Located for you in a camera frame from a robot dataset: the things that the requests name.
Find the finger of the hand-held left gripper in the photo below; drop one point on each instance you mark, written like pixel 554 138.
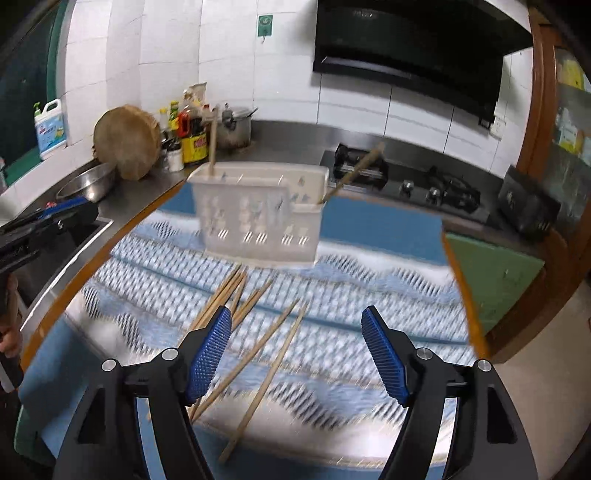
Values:
pixel 69 213
pixel 27 233

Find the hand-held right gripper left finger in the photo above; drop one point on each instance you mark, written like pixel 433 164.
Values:
pixel 210 355

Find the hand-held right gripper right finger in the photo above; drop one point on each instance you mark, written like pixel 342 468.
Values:
pixel 385 355

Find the pile of wooden chopsticks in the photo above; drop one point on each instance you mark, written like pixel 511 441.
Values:
pixel 268 374

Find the white plastic utensil holder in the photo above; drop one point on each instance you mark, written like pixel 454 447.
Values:
pixel 258 221

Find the person's left hand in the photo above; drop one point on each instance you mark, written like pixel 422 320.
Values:
pixel 11 339

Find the metal bowl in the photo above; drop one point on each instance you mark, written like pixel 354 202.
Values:
pixel 87 182

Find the steel sink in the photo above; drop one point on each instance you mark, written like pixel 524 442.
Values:
pixel 69 251

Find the blue patterned tablecloth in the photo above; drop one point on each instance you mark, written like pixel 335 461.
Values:
pixel 351 295

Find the white detergent bottle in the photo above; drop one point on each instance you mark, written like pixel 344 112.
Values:
pixel 51 134

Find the round wooden cutting board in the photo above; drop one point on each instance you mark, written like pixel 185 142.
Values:
pixel 127 143

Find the small white jar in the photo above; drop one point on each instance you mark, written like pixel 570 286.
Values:
pixel 174 161

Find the green cutting mat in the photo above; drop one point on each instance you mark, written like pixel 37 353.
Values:
pixel 498 277

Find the green label bottle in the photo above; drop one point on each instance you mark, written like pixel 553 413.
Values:
pixel 173 115

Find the green framed window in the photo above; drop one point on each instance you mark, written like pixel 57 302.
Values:
pixel 27 69

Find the wooden chopstick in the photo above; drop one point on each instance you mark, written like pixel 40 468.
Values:
pixel 213 147
pixel 355 170

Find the food package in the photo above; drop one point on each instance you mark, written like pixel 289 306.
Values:
pixel 196 97

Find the black gas stove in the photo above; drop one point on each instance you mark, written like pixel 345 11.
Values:
pixel 415 184

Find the steel pot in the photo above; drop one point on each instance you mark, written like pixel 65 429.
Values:
pixel 233 129

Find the steel kitchen counter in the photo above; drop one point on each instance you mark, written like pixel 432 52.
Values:
pixel 286 143

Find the wooden glass cabinet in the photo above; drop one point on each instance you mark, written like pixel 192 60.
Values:
pixel 540 115

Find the white wall socket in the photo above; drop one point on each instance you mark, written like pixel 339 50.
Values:
pixel 498 127

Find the green wall sticker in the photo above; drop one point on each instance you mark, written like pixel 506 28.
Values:
pixel 265 25

